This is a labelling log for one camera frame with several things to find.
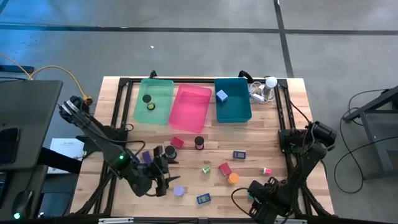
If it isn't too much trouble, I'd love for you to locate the silver bracket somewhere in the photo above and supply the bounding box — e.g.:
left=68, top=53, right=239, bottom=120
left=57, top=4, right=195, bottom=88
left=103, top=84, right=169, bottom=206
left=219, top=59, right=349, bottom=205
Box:
left=99, top=217, right=135, bottom=224
left=272, top=218, right=308, bottom=224

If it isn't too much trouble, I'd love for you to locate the gray desk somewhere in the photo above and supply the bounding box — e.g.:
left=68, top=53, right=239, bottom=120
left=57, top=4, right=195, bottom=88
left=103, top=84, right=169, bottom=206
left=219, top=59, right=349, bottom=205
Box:
left=0, top=80, right=64, bottom=170

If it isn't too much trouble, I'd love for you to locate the black hourglass with yellow sand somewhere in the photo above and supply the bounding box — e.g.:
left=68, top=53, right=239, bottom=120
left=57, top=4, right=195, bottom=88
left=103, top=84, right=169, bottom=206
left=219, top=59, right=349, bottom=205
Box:
left=142, top=93, right=156, bottom=111

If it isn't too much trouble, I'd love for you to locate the dark metal stand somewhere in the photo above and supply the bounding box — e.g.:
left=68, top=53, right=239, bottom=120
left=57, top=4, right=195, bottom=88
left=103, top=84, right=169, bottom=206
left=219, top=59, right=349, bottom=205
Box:
left=343, top=85, right=398, bottom=181

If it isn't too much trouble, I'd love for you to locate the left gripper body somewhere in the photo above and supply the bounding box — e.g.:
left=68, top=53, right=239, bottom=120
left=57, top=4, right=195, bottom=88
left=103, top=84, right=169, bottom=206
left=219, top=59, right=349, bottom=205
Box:
left=130, top=145, right=169, bottom=197

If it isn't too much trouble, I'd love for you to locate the yellow cable with plug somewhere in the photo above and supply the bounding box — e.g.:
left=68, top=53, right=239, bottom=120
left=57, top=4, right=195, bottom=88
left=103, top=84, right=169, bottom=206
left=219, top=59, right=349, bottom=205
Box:
left=29, top=65, right=94, bottom=106

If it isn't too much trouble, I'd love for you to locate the red wall charger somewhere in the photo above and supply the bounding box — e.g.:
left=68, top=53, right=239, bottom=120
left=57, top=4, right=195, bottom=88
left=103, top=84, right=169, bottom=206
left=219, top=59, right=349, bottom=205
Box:
left=218, top=162, right=233, bottom=179
left=170, top=136, right=185, bottom=149

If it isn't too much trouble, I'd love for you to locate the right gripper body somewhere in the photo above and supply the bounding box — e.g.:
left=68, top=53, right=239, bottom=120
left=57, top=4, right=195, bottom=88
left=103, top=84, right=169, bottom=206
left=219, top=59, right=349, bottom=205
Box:
left=248, top=177, right=282, bottom=224

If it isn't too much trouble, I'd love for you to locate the green plastic bin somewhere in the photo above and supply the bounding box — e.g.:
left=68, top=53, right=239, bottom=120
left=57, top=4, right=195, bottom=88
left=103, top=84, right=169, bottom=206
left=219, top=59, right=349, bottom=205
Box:
left=132, top=78, right=175, bottom=126

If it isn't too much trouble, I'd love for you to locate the dark blue bar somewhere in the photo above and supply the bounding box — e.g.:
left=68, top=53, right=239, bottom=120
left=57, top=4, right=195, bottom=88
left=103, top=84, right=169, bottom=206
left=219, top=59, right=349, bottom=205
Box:
left=0, top=64, right=35, bottom=74

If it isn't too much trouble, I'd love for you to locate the thin yellow cable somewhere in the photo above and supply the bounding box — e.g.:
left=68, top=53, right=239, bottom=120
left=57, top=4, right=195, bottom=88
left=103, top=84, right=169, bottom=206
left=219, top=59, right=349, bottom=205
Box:
left=0, top=52, right=32, bottom=80

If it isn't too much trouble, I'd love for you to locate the blue digital display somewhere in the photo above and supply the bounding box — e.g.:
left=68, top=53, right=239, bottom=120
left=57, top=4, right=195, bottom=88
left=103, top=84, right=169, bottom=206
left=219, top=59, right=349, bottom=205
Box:
left=196, top=193, right=212, bottom=205

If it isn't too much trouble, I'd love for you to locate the black hourglass with blue sand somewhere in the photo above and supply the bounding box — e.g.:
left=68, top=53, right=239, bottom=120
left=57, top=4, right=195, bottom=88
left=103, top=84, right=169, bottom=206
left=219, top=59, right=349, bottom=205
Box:
left=164, top=145, right=178, bottom=161

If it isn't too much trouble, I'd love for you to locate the pink plastic bin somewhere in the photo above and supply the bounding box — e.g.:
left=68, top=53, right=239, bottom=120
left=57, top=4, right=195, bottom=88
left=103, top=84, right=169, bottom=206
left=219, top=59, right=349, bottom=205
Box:
left=168, top=83, right=213, bottom=134

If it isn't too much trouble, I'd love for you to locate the teal plastic bin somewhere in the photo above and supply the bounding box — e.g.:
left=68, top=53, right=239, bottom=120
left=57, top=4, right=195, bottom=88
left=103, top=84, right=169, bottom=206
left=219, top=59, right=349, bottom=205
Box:
left=213, top=77, right=253, bottom=124

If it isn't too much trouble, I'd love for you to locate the black computer mouse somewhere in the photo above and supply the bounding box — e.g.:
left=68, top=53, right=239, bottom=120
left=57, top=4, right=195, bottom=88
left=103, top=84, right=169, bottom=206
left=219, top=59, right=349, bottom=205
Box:
left=11, top=189, right=34, bottom=220

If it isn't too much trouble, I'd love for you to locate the black phone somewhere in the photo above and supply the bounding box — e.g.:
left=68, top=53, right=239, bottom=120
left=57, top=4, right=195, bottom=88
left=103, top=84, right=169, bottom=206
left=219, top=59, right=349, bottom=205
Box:
left=0, top=127, right=21, bottom=165

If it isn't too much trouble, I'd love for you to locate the white light bulb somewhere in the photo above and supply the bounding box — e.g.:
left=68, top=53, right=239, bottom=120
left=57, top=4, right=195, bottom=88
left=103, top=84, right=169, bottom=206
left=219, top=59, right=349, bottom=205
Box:
left=262, top=75, right=279, bottom=98

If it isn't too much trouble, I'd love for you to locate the black metal frame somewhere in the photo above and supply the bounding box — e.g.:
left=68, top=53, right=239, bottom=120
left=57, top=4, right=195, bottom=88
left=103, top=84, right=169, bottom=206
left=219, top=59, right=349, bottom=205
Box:
left=70, top=76, right=335, bottom=218

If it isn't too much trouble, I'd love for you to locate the black bent cable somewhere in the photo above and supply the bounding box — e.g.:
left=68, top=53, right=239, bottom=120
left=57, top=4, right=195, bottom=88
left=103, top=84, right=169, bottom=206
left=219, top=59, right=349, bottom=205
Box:
left=238, top=70, right=254, bottom=84

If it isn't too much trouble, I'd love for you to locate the black camera cable loop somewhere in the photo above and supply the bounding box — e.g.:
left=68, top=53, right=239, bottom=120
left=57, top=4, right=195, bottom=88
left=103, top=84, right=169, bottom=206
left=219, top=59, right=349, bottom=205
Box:
left=230, top=187, right=259, bottom=218

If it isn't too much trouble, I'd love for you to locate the white paper booklet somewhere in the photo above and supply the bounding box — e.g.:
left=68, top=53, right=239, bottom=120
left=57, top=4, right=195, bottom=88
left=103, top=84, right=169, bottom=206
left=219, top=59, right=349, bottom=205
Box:
left=47, top=138, right=86, bottom=174

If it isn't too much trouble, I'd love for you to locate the black hourglass with red sand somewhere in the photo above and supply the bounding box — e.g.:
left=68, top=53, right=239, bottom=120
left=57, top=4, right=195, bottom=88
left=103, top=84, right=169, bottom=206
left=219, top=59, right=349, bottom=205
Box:
left=193, top=135, right=205, bottom=151

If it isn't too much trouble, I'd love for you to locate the black desk beam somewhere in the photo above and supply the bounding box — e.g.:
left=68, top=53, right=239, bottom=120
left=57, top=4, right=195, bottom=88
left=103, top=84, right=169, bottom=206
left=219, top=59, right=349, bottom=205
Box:
left=39, top=146, right=84, bottom=174

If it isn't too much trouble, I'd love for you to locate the lavender charger cube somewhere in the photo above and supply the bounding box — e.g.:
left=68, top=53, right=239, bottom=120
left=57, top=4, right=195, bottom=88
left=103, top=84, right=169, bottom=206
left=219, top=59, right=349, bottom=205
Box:
left=215, top=89, right=229, bottom=103

